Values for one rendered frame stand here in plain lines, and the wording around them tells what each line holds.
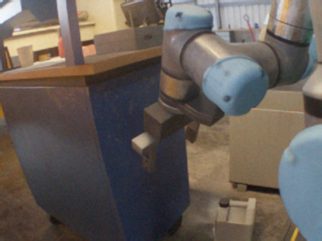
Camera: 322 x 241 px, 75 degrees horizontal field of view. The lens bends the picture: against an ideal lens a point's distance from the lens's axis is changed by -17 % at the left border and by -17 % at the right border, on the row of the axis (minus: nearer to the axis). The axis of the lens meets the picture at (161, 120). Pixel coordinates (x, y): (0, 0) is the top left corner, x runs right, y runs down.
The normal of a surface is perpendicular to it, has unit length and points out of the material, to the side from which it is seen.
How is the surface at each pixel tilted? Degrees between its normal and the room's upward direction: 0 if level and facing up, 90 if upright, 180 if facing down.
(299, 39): 109
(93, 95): 90
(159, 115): 25
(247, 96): 115
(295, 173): 97
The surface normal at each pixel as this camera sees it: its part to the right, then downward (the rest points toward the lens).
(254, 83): 0.41, 0.61
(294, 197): -0.88, 0.36
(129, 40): -0.54, 0.35
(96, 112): 0.83, 0.11
